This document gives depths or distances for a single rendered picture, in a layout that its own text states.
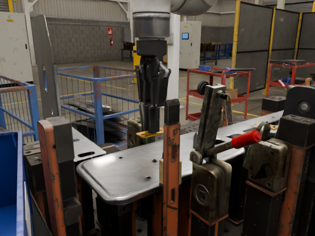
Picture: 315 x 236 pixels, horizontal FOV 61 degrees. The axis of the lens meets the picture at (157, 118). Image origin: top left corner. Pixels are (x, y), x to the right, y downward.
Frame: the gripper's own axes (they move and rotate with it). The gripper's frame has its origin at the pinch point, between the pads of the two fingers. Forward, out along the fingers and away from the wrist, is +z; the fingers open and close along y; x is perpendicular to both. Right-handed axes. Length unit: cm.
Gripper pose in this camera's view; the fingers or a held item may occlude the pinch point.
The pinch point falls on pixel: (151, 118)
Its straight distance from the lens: 70.9
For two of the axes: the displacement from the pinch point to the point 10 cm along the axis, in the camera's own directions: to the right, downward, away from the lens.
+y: -5.9, -2.3, 7.8
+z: 0.0, 9.6, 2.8
